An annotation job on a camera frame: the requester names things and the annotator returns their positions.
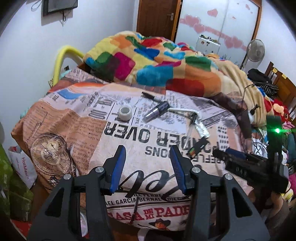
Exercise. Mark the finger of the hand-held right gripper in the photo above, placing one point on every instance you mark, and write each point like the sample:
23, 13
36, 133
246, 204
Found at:
219, 154
235, 153

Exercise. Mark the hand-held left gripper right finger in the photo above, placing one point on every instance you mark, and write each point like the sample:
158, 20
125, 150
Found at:
178, 169

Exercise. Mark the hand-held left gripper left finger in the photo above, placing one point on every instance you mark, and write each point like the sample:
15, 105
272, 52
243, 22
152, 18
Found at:
118, 166

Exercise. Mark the small black packet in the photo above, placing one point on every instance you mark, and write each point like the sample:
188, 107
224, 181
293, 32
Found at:
198, 146

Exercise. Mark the crumpled silver foil wrapper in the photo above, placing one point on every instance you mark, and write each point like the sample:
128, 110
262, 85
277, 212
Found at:
201, 129

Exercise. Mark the clear plastic tube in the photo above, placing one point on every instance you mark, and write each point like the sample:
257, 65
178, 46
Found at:
190, 129

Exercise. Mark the white tape roll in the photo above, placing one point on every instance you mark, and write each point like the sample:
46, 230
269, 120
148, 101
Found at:
124, 115

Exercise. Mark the red plush toy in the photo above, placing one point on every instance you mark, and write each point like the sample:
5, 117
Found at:
281, 110

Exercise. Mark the dark blue silver tube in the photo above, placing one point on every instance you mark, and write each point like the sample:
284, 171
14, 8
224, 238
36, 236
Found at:
153, 113

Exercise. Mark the newspaper print blanket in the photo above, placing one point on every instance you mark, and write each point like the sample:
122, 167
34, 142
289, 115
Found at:
69, 111

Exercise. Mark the black marker pen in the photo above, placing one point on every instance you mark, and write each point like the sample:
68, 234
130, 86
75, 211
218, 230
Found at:
149, 95

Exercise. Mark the black bag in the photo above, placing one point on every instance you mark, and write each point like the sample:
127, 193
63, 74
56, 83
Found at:
259, 76

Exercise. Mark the brown wooden chair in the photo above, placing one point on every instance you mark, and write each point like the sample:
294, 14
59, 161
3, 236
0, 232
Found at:
283, 83

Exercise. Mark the white shopping bag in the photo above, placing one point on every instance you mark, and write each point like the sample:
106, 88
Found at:
22, 164

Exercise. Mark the standing fan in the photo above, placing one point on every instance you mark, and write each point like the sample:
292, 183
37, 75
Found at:
255, 49

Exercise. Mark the white box with stickers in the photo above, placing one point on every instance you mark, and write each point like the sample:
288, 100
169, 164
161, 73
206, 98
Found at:
208, 44

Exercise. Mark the colourful patchwork plush blanket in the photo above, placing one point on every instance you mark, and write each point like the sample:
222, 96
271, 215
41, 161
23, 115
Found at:
150, 58

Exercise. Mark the white wardrobe with pink hearts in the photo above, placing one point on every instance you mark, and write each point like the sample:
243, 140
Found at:
233, 20

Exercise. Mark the brown wooden door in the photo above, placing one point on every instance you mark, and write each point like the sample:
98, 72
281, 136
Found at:
157, 16

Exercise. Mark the yellow padded bed rail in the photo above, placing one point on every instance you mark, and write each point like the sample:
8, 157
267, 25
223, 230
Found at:
60, 58

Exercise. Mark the wall-mounted black screen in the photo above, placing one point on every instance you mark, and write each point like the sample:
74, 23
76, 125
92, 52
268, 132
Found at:
59, 5

